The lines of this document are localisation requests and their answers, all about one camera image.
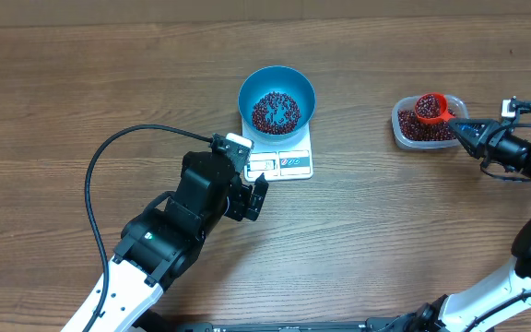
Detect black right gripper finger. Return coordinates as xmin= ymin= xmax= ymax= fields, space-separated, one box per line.
xmin=456 ymin=134 xmax=482 ymax=160
xmin=447 ymin=118 xmax=499 ymax=138

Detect red scoop blue handle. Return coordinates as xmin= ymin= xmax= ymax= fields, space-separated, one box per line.
xmin=414 ymin=93 xmax=454 ymax=125

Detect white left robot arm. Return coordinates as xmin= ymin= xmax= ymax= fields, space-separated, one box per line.
xmin=64 ymin=152 xmax=268 ymax=331

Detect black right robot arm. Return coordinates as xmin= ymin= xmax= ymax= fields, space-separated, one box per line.
xmin=262 ymin=146 xmax=531 ymax=322

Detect red beans in scoop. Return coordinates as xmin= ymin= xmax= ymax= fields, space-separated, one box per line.
xmin=415 ymin=94 xmax=442 ymax=119

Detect white digital kitchen scale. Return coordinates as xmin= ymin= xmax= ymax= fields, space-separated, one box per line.
xmin=242 ymin=121 xmax=314 ymax=182

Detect red beans in bowl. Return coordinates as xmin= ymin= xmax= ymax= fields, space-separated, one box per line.
xmin=251 ymin=91 xmax=301 ymax=135

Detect teal blue bowl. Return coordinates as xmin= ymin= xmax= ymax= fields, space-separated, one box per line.
xmin=238 ymin=65 xmax=317 ymax=140

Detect clear plastic container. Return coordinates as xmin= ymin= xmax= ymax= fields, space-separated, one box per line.
xmin=391 ymin=95 xmax=469 ymax=150

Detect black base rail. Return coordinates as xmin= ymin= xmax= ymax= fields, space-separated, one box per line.
xmin=136 ymin=311 xmax=432 ymax=332

